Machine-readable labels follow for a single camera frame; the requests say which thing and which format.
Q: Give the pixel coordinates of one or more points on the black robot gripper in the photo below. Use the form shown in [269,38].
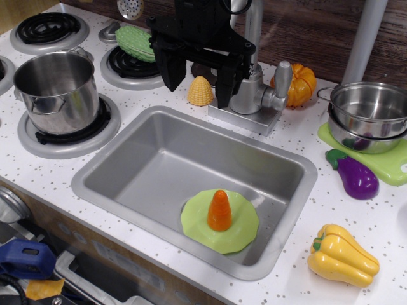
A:
[196,31]

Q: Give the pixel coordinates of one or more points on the silver toy faucet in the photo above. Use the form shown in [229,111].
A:
[257,106]

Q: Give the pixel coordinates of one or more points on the yellow toy corn piece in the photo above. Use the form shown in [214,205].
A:
[200,92]

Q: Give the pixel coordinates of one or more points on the green toy bitter gourd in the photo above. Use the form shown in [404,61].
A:
[135,42]

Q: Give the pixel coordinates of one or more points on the back right stove burner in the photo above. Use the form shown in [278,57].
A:
[126,72]

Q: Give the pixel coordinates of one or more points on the stove burner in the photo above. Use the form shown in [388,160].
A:
[74,145]
[126,72]
[7,73]
[48,32]

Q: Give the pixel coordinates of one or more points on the perforated metal skimmer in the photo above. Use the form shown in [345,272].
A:
[130,9]

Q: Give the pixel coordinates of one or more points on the grey stove knob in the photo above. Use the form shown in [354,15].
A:
[108,34]

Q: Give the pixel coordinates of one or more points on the orange toy pumpkin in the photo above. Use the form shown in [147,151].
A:
[302,86]

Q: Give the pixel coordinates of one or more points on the grey sink basin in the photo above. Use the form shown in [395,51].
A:
[163,158]

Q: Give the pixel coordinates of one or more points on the tall steel pot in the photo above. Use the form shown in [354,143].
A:
[59,91]

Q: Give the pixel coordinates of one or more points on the orange toy carrot piece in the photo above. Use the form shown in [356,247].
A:
[219,217]

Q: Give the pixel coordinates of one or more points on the light green plastic plate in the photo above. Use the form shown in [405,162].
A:
[244,228]

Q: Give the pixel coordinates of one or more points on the back left stove burner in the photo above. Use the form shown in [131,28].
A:
[48,32]

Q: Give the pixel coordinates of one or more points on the front stove burner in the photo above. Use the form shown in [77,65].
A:
[74,145]

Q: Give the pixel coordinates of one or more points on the grey vertical pole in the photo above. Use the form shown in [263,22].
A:
[367,31]

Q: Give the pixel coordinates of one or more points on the upper steel pan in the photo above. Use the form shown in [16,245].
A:
[368,109]

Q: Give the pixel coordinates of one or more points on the steel pan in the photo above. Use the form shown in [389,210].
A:
[362,144]
[368,109]

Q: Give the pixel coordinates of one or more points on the lower steel pan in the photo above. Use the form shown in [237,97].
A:
[362,144]

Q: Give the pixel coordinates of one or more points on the far left stove burner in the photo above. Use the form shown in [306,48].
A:
[7,73]

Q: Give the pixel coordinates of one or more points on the purple toy eggplant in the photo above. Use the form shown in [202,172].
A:
[358,180]

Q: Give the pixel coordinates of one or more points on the green plastic cutting board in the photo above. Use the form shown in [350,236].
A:
[389,167]

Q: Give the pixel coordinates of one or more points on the yellow toy bell pepper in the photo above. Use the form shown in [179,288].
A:
[336,255]

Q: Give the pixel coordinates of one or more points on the toy oven door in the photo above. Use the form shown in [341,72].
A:
[116,281]

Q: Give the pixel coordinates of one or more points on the blue clamp handle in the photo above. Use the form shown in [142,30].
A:
[26,259]

